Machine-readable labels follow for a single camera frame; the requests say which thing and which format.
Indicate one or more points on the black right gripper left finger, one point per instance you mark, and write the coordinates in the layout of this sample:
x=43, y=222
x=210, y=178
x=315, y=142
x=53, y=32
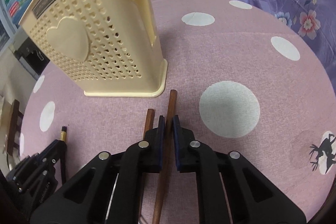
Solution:
x=108, y=188

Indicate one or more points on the brown wooden chopstick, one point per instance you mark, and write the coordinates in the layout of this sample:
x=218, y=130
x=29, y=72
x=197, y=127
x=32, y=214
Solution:
x=163, y=180
x=148, y=126

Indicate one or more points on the black chopstick gold band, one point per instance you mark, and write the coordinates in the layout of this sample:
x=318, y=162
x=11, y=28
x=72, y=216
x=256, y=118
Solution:
x=63, y=138

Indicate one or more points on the beige plastic utensil holder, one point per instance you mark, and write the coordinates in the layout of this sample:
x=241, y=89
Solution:
x=109, y=48

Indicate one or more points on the water dispenser machine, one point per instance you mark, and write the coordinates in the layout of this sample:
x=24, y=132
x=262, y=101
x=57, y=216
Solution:
x=28, y=54

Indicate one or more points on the pink polka dot tablecloth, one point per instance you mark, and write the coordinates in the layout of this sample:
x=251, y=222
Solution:
x=245, y=82

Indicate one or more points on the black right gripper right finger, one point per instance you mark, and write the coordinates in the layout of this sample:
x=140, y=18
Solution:
x=230, y=189

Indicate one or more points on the wooden stool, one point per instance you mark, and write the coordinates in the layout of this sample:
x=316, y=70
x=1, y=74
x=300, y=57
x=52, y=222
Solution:
x=16, y=116

